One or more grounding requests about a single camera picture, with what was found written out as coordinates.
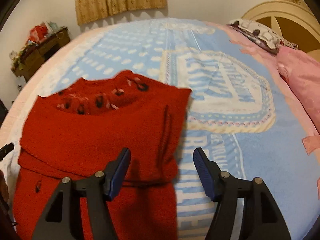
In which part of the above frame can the red knitted sweater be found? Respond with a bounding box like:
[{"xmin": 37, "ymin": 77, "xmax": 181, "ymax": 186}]
[{"xmin": 13, "ymin": 70, "xmax": 191, "ymax": 239}]

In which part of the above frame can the person's left hand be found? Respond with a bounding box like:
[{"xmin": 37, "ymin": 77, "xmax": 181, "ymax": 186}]
[{"xmin": 0, "ymin": 171, "xmax": 9, "ymax": 203}]

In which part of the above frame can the dark wooden dresser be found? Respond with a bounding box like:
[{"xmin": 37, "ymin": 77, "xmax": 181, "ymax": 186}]
[{"xmin": 11, "ymin": 27, "xmax": 71, "ymax": 82}]

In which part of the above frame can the blue polka-dot bed blanket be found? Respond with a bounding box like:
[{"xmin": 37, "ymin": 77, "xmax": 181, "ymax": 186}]
[{"xmin": 1, "ymin": 18, "xmax": 319, "ymax": 239}]

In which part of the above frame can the red gift bag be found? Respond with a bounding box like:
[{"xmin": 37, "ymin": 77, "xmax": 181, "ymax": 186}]
[{"xmin": 28, "ymin": 25, "xmax": 48, "ymax": 43}]

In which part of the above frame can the pink satin pillow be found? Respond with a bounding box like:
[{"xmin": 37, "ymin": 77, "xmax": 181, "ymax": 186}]
[{"xmin": 277, "ymin": 46, "xmax": 319, "ymax": 130}]

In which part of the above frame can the patterned white dark pillow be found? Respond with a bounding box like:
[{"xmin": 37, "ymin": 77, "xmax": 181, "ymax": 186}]
[{"xmin": 228, "ymin": 18, "xmax": 298, "ymax": 55}]

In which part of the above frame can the cream wooden headboard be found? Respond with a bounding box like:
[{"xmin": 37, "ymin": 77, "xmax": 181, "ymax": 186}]
[{"xmin": 242, "ymin": 0, "xmax": 319, "ymax": 61}]

